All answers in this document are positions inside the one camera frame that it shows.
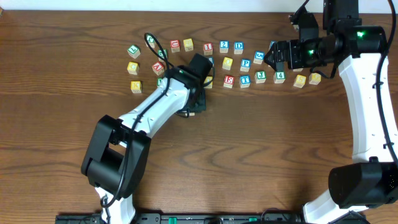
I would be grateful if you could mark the yellow K block left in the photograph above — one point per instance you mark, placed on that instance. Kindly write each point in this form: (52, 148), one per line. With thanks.
(136, 86)

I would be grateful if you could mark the blue L block centre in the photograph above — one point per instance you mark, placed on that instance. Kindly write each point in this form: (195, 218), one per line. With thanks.
(211, 59)

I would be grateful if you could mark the blue D block centre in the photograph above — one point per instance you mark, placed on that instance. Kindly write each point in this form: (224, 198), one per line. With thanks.
(238, 48)

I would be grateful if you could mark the yellow G block far right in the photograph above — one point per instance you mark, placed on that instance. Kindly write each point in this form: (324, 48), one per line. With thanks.
(315, 78)

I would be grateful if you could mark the green L block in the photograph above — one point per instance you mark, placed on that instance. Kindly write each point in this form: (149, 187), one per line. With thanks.
(134, 51)

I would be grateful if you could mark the yellow S block bottom right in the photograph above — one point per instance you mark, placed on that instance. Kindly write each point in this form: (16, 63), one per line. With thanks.
(300, 81)

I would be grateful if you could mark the yellow S block top row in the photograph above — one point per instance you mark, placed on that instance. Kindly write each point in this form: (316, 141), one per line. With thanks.
(188, 45)

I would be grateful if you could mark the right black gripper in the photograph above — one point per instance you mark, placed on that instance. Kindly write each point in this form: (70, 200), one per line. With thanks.
(282, 55)

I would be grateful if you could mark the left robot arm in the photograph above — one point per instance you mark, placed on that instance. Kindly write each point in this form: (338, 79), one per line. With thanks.
(117, 154)

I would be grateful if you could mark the green J block far left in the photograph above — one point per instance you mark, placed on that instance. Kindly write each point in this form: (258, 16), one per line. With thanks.
(150, 41)

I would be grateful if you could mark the green j block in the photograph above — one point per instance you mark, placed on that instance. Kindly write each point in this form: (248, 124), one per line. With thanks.
(260, 77)
(150, 41)

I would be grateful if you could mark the green 4 block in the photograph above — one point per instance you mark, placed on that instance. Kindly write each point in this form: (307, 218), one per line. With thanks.
(279, 77)

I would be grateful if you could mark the blue 5 block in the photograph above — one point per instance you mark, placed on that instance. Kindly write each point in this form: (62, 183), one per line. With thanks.
(258, 57)

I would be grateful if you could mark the green J block right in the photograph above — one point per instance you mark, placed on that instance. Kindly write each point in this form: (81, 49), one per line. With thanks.
(260, 77)

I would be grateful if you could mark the yellow O block bottom row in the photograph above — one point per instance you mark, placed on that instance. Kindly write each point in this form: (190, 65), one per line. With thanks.
(208, 82)

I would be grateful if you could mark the blue D block right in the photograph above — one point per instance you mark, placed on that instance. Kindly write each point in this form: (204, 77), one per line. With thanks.
(271, 43)

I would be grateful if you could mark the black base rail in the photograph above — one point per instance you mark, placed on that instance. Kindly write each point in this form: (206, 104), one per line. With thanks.
(155, 218)

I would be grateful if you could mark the red U block top row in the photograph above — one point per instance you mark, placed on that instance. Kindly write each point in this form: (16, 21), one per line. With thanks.
(175, 46)

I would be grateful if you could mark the yellow o block row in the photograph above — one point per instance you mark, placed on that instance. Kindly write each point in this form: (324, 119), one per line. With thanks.
(227, 63)
(208, 82)

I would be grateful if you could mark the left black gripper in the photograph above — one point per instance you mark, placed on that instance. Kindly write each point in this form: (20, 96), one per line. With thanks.
(196, 104)

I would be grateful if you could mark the green Z block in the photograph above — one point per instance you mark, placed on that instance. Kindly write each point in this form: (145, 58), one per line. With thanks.
(162, 55)

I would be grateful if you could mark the blue T block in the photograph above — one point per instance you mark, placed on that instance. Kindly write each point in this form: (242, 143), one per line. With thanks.
(244, 81)

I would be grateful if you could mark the blue P block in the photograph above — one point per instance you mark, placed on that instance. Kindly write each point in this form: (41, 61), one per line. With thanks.
(245, 65)

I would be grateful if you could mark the yellow O block middle row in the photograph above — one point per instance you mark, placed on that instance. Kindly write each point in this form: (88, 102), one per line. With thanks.
(227, 63)

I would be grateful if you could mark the red I block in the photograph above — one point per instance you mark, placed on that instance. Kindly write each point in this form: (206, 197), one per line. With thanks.
(208, 48)

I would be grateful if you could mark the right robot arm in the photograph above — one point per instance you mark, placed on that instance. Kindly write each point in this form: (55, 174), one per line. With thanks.
(358, 54)

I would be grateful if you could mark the red A block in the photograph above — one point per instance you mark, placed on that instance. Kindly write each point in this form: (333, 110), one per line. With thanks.
(158, 68)

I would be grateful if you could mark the blue 2 block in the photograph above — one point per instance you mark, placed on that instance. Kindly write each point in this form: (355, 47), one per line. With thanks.
(224, 46)

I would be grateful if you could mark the blue d block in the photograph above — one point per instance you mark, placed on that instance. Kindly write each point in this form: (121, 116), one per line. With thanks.
(271, 43)
(238, 48)

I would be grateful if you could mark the red E block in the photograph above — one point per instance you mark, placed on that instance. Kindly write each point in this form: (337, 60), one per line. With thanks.
(228, 81)

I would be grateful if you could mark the yellow C block left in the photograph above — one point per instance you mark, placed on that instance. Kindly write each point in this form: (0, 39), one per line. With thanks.
(133, 68)

